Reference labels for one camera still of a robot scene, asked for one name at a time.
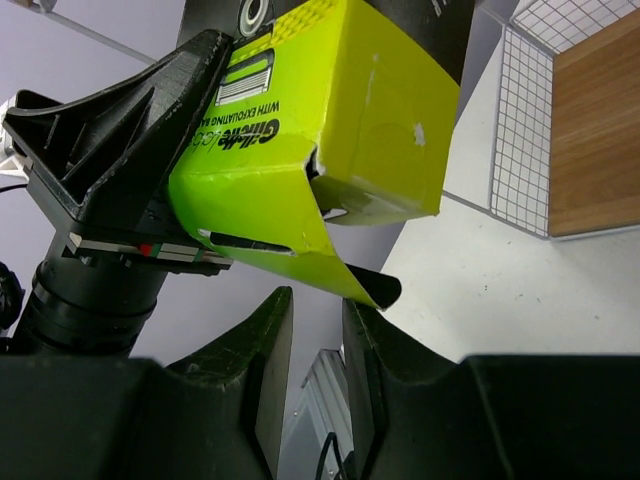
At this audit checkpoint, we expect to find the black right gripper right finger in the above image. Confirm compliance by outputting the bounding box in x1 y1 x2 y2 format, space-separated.
342 300 639 479

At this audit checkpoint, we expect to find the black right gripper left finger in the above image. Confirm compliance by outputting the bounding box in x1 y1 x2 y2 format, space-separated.
1 286 294 479

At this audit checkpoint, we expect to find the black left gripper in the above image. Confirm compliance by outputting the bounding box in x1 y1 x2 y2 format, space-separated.
1 29 233 356

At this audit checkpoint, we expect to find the green black Gillette Labs box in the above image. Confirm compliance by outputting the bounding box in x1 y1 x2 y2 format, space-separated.
168 1 476 310

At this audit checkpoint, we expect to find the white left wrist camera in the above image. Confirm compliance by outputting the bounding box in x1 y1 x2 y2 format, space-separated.
1 125 33 181

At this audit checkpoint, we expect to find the white wire wooden shelf rack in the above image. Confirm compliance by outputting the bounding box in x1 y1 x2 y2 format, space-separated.
14 0 640 244

